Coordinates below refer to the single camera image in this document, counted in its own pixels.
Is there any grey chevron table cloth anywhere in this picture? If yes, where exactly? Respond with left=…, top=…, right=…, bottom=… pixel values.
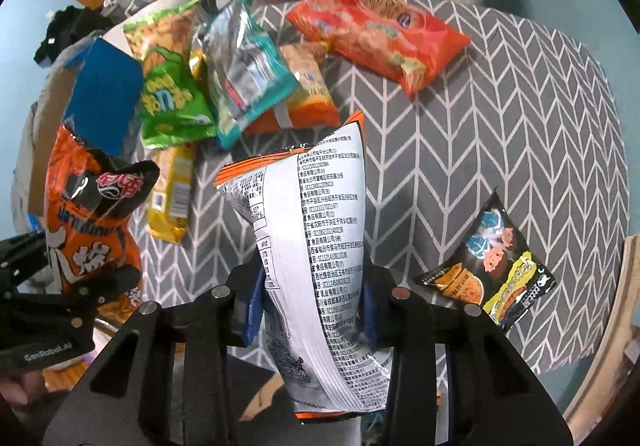
left=127, top=0, right=630, bottom=377

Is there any red cracker snack bag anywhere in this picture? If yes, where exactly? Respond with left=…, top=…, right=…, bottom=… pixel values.
left=286, top=0, right=471, bottom=97

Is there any small orange noodle snack pack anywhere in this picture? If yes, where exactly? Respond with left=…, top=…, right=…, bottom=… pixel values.
left=243, top=42, right=341, bottom=136

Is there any orange black chip bag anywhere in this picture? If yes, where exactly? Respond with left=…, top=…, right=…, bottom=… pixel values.
left=44, top=125, right=160, bottom=293

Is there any person left hand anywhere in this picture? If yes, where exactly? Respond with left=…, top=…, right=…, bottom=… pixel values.
left=0, top=370, right=48, bottom=407

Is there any black clothes pile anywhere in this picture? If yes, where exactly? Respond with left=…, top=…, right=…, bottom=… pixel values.
left=34, top=6, right=114, bottom=68

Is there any blue cardboard box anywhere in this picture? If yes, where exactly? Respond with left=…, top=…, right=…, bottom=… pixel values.
left=27, top=37, right=146, bottom=219

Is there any teal silver snack bag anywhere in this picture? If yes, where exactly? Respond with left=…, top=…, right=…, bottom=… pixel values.
left=202, top=0, right=299, bottom=150

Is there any yellow biscuit bar pack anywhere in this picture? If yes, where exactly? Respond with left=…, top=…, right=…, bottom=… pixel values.
left=146, top=143, right=196, bottom=244

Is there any green peanut snack bag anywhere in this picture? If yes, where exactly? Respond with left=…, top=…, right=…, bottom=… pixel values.
left=122, top=0, right=216, bottom=149

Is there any white orange snack bag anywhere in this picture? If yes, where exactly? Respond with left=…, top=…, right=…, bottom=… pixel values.
left=215, top=112, right=392, bottom=419

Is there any small black cartoon snack pack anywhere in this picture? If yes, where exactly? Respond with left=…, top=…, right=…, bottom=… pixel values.
left=413, top=192, right=556, bottom=331

